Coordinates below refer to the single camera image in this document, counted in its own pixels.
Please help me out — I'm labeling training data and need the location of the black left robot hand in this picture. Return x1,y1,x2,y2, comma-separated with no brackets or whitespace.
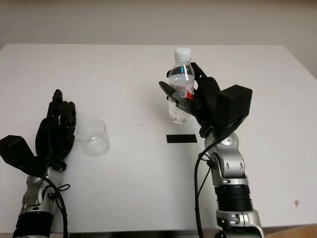
35,89,77,166

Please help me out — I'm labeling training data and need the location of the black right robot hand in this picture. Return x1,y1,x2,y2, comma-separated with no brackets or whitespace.
158,61,225,136

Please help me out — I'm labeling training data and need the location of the clear plastic water bottle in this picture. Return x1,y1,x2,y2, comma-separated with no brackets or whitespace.
166,47,196,124

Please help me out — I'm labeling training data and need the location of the clear glass cup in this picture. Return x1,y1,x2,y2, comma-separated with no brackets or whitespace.
75,118,111,157

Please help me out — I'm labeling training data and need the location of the black tape strip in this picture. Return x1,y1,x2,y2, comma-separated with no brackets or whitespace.
166,134,198,144

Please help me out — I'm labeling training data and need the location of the black robot torso edge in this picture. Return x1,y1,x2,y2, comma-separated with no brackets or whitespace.
68,232,199,238

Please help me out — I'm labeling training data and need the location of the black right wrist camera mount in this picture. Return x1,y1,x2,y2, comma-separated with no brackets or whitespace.
214,84,253,139

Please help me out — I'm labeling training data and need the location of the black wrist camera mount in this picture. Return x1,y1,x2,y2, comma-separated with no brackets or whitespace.
214,84,253,139
0,135,48,178

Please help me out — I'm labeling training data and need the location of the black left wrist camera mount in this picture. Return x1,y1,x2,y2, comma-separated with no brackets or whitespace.
0,135,48,178

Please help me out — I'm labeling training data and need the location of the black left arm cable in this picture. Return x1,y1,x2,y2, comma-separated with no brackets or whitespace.
37,175,71,238

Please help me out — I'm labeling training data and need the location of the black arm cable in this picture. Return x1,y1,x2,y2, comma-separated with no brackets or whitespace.
37,175,71,238
194,126,220,238

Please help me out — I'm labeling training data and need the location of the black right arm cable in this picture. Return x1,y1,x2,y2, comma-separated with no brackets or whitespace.
194,126,220,238

